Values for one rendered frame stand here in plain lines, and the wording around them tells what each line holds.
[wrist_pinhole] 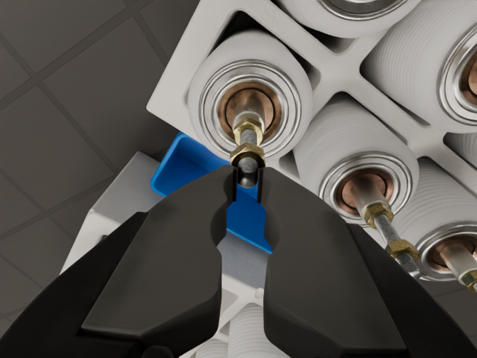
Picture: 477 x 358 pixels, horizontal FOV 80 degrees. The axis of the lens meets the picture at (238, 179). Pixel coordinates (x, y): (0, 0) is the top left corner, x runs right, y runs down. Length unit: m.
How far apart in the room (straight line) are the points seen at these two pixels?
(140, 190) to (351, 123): 0.32
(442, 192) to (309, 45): 0.19
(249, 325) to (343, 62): 0.37
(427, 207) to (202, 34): 0.26
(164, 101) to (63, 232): 0.50
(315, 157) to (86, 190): 0.49
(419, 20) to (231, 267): 0.36
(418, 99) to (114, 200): 0.37
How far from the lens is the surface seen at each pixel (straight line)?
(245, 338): 0.47
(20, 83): 0.60
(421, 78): 0.25
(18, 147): 0.66
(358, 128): 0.26
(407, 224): 0.32
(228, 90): 0.21
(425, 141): 0.35
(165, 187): 0.44
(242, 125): 0.17
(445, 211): 0.32
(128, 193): 0.45
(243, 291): 0.46
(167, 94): 0.30
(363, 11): 0.22
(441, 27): 0.25
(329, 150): 0.25
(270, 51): 0.21
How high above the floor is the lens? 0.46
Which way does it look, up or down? 59 degrees down
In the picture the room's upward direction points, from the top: 175 degrees counter-clockwise
